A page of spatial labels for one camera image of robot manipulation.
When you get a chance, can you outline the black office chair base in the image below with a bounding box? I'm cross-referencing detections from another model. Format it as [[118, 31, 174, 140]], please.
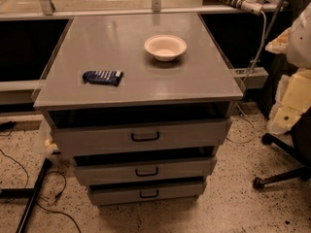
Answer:
[[252, 107, 311, 190]]

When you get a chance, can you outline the white paper bowl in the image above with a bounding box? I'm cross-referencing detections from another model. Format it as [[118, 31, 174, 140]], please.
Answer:
[[144, 35, 187, 62]]

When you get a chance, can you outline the grey drawer cabinet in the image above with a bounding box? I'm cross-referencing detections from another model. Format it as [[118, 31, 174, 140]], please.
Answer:
[[34, 13, 242, 194]]

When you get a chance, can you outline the white power cable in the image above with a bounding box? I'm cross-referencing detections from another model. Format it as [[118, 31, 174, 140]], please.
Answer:
[[246, 10, 268, 76]]

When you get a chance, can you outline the grey metal frame rail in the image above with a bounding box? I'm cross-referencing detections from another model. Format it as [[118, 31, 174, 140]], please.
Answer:
[[230, 67, 268, 90]]

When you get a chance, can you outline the grey bottom drawer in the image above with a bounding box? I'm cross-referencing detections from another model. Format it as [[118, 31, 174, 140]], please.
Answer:
[[88, 179, 206, 206]]

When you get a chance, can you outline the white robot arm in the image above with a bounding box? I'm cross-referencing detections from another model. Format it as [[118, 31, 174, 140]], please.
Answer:
[[265, 3, 311, 134]]

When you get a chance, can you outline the grey top drawer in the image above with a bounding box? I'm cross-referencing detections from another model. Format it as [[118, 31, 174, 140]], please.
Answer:
[[53, 118, 232, 156]]

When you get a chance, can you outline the white power strip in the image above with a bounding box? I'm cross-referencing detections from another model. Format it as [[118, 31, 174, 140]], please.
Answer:
[[220, 0, 263, 16]]

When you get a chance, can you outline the black floor cable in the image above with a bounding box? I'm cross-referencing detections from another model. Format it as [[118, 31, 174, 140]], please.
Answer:
[[0, 148, 82, 233]]

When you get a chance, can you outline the black floor stand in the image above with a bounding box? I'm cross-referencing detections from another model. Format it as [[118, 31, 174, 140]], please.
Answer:
[[0, 158, 52, 233]]

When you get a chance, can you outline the grey middle drawer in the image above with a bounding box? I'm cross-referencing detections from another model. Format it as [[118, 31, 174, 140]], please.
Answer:
[[75, 157, 217, 186]]

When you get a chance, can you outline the grey drawer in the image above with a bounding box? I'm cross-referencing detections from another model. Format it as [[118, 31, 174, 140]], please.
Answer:
[[88, 179, 206, 206], [75, 157, 217, 186], [53, 118, 232, 156]]

